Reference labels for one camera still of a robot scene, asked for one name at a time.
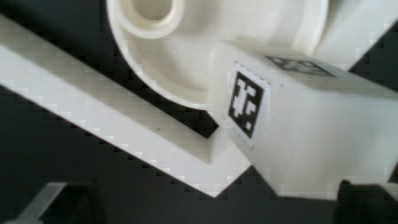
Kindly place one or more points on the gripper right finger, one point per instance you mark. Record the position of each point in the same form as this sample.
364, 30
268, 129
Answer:
367, 205

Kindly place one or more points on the white round stool seat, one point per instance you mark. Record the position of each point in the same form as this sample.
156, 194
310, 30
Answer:
168, 31

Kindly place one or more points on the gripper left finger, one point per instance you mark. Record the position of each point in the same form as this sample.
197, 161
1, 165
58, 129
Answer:
60, 206

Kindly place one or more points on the white stool leg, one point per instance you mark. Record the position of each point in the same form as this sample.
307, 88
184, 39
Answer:
309, 117

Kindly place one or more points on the white L-shaped obstacle fence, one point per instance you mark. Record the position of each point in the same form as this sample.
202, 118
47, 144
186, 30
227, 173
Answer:
65, 69

